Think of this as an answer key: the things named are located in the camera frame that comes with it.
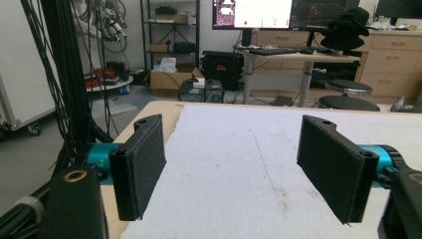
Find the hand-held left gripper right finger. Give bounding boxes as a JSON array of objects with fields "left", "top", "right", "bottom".
[{"left": 296, "top": 115, "right": 380, "bottom": 225}]

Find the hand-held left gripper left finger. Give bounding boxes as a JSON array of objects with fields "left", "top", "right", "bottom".
[{"left": 108, "top": 114, "right": 167, "bottom": 222}]

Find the black round stool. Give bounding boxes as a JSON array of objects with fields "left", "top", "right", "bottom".
[{"left": 317, "top": 79, "right": 382, "bottom": 113}]

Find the round white low table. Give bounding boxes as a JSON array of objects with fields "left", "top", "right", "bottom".
[{"left": 84, "top": 75, "right": 134, "bottom": 96}]

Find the open cardboard box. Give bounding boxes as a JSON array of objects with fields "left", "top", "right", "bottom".
[{"left": 149, "top": 67, "right": 205, "bottom": 98}]

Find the white felt mat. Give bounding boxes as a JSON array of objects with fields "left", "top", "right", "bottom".
[{"left": 120, "top": 105, "right": 422, "bottom": 239}]

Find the standing desk with grey legs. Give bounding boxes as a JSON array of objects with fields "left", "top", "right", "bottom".
[{"left": 233, "top": 44, "right": 361, "bottom": 108}]

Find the wooden drawer cabinet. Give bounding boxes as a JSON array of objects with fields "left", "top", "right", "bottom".
[{"left": 358, "top": 29, "right": 422, "bottom": 105}]

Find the black hard case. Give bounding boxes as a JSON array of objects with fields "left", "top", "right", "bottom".
[{"left": 201, "top": 50, "right": 247, "bottom": 92}]

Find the black keyboard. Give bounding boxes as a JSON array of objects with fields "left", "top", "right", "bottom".
[{"left": 248, "top": 47, "right": 300, "bottom": 57}]

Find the black hat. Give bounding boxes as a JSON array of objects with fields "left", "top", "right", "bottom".
[{"left": 319, "top": 7, "right": 371, "bottom": 52}]

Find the black metal shelf rack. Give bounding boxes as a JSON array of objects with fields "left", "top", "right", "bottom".
[{"left": 139, "top": 0, "right": 202, "bottom": 73}]

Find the white cabinet on wheels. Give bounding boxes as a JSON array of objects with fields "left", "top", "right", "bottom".
[{"left": 0, "top": 0, "right": 58, "bottom": 137}]

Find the dark computer monitor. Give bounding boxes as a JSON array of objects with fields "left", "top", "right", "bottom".
[{"left": 292, "top": 0, "right": 361, "bottom": 32}]

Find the lit computer monitor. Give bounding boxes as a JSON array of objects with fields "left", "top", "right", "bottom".
[{"left": 212, "top": 0, "right": 295, "bottom": 31}]

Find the black monitor on cabinet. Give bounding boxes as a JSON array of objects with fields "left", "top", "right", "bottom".
[{"left": 374, "top": 0, "right": 422, "bottom": 20}]

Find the black cable bundle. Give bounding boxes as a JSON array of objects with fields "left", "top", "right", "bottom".
[{"left": 19, "top": 0, "right": 115, "bottom": 178}]

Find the hanging white equipment with cables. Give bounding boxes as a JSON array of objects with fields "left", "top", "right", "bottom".
[{"left": 71, "top": 0, "right": 129, "bottom": 55}]

